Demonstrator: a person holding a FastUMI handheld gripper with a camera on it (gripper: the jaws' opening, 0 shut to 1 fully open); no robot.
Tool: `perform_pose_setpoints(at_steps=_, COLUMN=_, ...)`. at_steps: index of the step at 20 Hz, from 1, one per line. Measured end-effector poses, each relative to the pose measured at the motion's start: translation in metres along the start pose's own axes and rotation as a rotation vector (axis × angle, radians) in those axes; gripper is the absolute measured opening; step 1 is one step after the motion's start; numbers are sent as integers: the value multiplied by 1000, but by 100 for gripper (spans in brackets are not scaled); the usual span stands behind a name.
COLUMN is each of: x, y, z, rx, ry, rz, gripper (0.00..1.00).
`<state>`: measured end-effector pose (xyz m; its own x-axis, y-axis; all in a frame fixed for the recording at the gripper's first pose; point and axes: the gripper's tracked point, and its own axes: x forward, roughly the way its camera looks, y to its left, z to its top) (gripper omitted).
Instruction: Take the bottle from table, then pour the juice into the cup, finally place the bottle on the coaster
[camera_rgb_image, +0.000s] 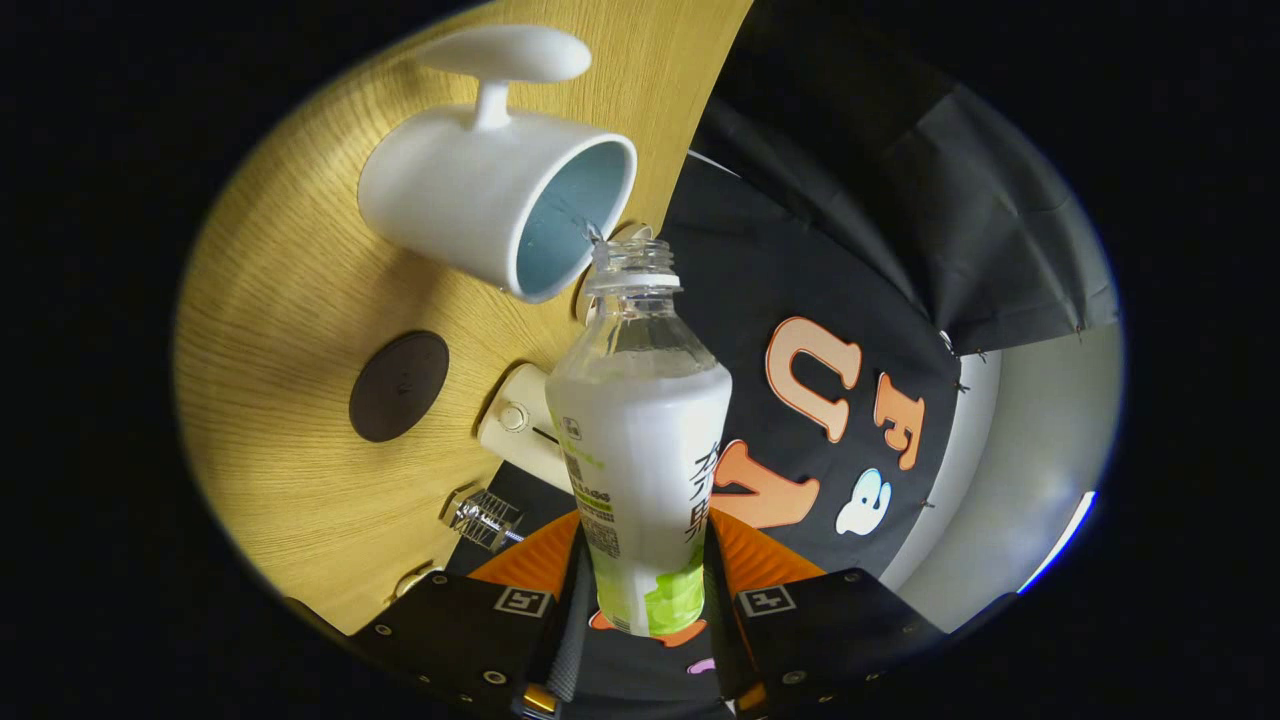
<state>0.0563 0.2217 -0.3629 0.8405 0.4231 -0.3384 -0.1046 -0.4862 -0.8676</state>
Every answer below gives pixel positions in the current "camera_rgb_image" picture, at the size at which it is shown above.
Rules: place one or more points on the white green juice bottle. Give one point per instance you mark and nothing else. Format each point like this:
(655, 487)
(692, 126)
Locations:
(640, 450)

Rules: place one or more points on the wooden table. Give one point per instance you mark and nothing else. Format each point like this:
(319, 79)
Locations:
(280, 300)

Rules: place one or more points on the large ceiling light panel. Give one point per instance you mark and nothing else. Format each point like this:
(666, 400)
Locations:
(1062, 540)

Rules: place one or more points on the white cup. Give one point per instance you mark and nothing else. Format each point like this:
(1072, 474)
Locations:
(450, 190)

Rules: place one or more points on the dark brown round coaster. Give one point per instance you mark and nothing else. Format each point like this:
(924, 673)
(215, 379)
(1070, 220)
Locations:
(400, 385)

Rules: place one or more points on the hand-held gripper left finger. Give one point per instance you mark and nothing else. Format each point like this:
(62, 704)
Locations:
(450, 630)

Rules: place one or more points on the white toaster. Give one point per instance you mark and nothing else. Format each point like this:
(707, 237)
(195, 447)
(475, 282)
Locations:
(520, 420)

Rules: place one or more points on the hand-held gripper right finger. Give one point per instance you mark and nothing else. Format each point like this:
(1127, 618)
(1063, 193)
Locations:
(840, 630)

